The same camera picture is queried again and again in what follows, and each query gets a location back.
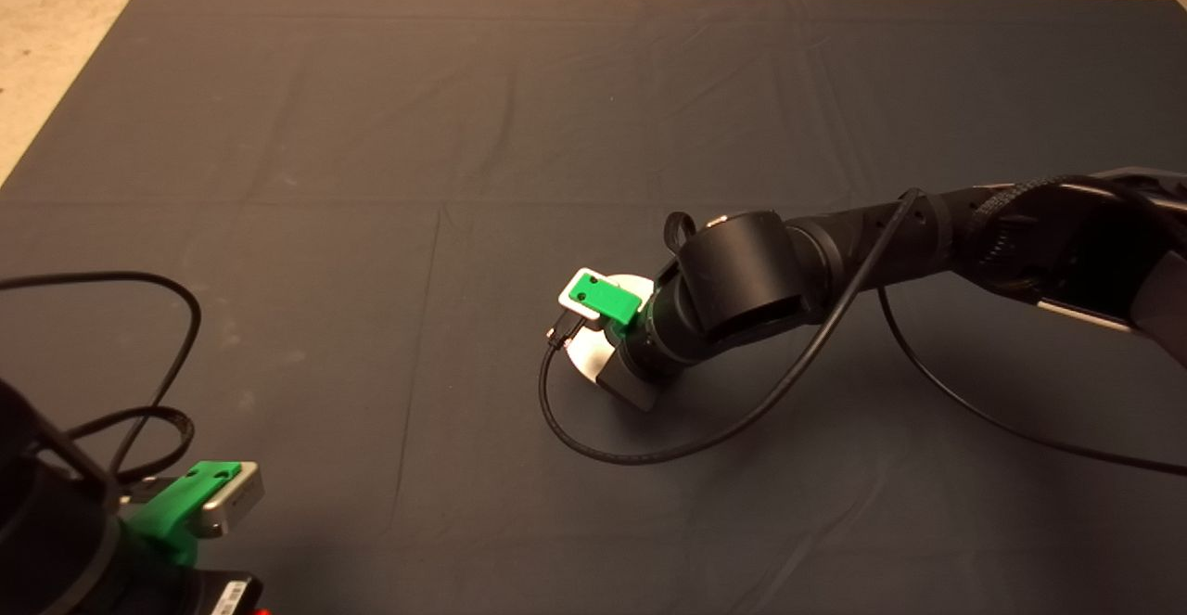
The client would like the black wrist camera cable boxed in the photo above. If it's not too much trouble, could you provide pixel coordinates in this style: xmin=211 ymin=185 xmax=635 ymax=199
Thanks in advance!
xmin=0 ymin=272 xmax=202 ymax=477
xmin=540 ymin=188 xmax=1187 ymax=477

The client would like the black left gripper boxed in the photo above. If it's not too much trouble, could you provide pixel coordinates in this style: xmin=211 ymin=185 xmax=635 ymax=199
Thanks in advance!
xmin=121 ymin=564 xmax=271 ymax=615

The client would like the black left wrist camera cable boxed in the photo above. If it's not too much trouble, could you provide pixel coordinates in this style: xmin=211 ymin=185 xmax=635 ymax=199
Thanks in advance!
xmin=0 ymin=272 xmax=202 ymax=477

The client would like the round metal carrier plate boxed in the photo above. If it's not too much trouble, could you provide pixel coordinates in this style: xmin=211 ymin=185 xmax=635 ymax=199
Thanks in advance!
xmin=568 ymin=274 xmax=655 ymax=384

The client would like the dark grey table cloth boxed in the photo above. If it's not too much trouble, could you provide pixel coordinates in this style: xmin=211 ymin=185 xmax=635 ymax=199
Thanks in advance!
xmin=0 ymin=0 xmax=1187 ymax=615

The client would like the green left camera mount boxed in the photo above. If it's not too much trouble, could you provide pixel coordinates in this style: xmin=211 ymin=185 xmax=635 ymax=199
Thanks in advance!
xmin=123 ymin=460 xmax=244 ymax=568

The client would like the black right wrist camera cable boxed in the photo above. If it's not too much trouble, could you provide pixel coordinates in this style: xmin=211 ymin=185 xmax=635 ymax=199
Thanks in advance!
xmin=540 ymin=188 xmax=1187 ymax=477

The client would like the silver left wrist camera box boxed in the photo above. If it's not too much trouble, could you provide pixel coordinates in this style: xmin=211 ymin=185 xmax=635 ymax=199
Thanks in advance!
xmin=199 ymin=462 xmax=265 ymax=539

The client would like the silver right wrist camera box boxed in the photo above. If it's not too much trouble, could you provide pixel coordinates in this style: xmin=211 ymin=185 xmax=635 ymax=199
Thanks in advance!
xmin=558 ymin=267 xmax=606 ymax=321

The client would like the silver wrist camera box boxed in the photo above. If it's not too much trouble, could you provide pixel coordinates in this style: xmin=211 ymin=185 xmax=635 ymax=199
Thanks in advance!
xmin=558 ymin=267 xmax=606 ymax=321
xmin=199 ymin=462 xmax=265 ymax=539

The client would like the green right camera mount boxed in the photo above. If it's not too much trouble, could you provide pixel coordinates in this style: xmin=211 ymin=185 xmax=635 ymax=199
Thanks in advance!
xmin=568 ymin=270 xmax=643 ymax=328

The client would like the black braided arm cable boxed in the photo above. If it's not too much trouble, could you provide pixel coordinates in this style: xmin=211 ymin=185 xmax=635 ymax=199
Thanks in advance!
xmin=969 ymin=173 xmax=1187 ymax=240
xmin=65 ymin=406 xmax=196 ymax=484

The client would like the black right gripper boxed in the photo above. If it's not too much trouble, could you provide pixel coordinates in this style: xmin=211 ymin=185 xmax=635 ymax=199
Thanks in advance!
xmin=593 ymin=318 xmax=683 ymax=412

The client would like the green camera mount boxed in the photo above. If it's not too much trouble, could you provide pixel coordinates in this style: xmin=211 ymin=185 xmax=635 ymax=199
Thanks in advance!
xmin=123 ymin=460 xmax=244 ymax=568
xmin=568 ymin=270 xmax=643 ymax=328

